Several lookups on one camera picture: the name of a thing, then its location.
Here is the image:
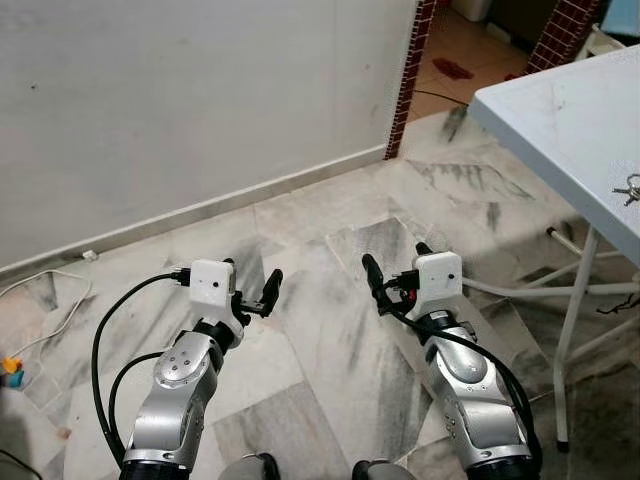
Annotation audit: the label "silver keys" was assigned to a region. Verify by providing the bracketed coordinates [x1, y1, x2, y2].
[612, 174, 640, 207]

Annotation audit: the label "robot right leg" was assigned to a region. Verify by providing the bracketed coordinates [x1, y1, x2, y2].
[351, 459, 417, 480]

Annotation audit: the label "white folding table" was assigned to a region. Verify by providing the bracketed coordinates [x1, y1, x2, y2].
[469, 44, 640, 453]

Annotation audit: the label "small colourful toy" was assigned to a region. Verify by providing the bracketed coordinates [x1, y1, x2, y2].
[0, 355, 27, 392]

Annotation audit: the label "white bin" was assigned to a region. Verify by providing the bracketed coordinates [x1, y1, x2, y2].
[449, 0, 494, 24]

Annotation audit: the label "red brick pillar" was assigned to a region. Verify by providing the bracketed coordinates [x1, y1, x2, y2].
[526, 0, 602, 74]

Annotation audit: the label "light blue container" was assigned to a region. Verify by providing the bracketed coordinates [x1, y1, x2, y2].
[600, 0, 640, 41]

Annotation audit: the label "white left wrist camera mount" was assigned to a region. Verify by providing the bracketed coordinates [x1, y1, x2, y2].
[187, 259, 247, 333]

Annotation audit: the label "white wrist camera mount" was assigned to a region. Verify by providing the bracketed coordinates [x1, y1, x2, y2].
[187, 259, 247, 333]
[412, 251, 464, 322]

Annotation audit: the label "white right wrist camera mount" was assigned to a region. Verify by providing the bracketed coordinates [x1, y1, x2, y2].
[412, 251, 464, 322]

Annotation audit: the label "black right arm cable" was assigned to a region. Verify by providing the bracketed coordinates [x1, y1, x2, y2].
[374, 284, 544, 473]

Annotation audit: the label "short black left arm cable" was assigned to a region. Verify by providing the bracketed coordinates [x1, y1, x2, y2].
[107, 349, 167, 453]

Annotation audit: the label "thin black floor cable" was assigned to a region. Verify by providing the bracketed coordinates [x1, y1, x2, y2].
[410, 87, 472, 107]

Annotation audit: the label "red brick wall edge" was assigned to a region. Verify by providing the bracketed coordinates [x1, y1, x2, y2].
[384, 0, 439, 162]

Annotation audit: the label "white floor cable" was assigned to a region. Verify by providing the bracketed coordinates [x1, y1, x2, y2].
[0, 266, 97, 363]

